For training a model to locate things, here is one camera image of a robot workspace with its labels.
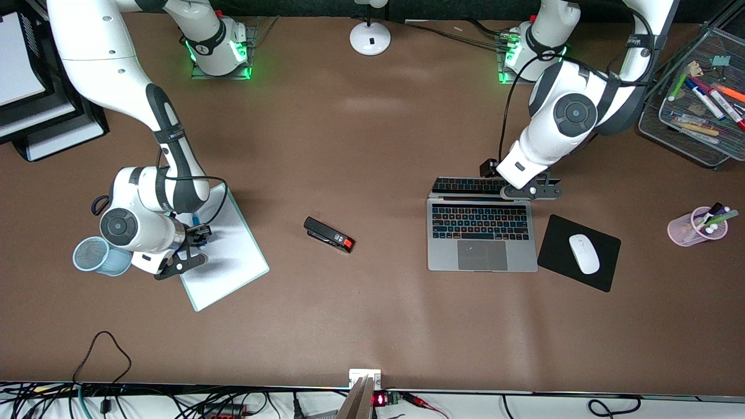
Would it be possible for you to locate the light blue mesh cup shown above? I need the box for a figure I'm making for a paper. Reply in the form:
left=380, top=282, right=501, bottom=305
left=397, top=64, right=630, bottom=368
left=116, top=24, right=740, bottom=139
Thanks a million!
left=73, top=236, right=133, bottom=276

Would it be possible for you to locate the black mouse pad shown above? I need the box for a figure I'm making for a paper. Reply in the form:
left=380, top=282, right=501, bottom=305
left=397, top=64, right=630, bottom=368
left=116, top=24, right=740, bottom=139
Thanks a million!
left=537, top=214, right=622, bottom=293

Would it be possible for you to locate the green highlighter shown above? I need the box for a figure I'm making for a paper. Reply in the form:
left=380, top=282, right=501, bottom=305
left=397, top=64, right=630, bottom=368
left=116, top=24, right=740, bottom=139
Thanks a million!
left=668, top=72, right=691, bottom=102

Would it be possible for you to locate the grey mesh desk tray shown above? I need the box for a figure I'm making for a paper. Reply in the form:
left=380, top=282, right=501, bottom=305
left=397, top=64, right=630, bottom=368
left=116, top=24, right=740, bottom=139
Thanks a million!
left=638, top=23, right=745, bottom=169

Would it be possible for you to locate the white marker red cap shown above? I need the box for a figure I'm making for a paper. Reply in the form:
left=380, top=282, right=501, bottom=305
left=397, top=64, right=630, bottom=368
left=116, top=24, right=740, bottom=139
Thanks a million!
left=706, top=87, right=745, bottom=131

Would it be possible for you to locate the braided brown cable loop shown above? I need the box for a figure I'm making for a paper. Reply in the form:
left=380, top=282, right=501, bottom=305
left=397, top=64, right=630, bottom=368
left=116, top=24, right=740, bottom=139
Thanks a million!
left=73, top=331, right=132, bottom=388

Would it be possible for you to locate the orange highlighter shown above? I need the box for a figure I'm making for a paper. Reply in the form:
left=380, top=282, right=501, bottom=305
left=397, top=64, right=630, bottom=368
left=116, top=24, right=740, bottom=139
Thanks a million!
left=713, top=83, right=745, bottom=104

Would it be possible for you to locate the black looped cable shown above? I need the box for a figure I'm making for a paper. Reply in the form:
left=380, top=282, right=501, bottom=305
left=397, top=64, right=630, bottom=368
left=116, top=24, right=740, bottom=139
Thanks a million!
left=587, top=396, right=642, bottom=417

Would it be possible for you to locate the black stacked document tray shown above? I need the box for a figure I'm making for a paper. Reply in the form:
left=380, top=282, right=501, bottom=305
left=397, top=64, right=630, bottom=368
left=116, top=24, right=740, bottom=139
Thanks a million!
left=0, top=0, right=110, bottom=162

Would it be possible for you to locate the clear arm base plate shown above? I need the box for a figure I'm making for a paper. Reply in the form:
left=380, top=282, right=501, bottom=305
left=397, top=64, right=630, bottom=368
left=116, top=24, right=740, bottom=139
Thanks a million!
left=498, top=32, right=562, bottom=86
left=191, top=24, right=257, bottom=80

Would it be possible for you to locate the white paper sheet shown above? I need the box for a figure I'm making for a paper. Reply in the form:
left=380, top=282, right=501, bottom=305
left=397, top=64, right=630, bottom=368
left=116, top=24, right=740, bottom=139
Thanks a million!
left=178, top=186, right=268, bottom=309

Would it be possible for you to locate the black cable bundle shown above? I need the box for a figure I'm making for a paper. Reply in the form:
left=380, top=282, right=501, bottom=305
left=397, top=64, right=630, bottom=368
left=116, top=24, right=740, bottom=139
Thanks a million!
left=405, top=19, right=510, bottom=52

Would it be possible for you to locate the white lamp base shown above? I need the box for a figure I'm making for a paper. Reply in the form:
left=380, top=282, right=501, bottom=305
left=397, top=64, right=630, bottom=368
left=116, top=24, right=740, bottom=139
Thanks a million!
left=349, top=0, right=392, bottom=56

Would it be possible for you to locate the white computer mouse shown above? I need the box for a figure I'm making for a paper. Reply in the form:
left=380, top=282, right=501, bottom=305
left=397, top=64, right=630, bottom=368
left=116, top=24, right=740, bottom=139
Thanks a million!
left=568, top=234, right=601, bottom=275

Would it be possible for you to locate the aluminium camera mount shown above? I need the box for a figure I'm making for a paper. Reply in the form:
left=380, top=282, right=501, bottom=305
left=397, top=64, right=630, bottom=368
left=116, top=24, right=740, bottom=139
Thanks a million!
left=336, top=368, right=382, bottom=419

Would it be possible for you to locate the black stapler red tip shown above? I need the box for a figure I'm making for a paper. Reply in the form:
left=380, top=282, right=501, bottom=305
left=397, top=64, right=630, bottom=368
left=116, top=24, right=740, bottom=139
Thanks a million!
left=303, top=216, right=355, bottom=254

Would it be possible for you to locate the green marker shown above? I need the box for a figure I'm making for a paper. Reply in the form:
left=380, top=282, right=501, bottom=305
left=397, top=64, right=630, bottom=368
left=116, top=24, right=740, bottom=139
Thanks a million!
left=703, top=209, right=740, bottom=229

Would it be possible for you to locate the silver laptop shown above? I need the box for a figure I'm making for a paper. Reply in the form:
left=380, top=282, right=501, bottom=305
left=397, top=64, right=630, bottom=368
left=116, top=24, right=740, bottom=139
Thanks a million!
left=427, top=176, right=539, bottom=273

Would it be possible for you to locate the white paper stack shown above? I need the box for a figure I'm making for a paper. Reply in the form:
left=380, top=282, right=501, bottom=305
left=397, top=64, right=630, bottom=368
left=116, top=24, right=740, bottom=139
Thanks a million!
left=0, top=12, right=48, bottom=106

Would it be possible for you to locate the light green clipboard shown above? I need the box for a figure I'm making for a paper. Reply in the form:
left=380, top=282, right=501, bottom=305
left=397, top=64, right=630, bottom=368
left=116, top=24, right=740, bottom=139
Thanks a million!
left=175, top=183, right=270, bottom=313

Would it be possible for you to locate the pink mesh pen cup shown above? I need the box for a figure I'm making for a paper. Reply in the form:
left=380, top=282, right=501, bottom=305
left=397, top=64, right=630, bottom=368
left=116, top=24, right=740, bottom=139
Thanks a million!
left=668, top=207, right=728, bottom=247

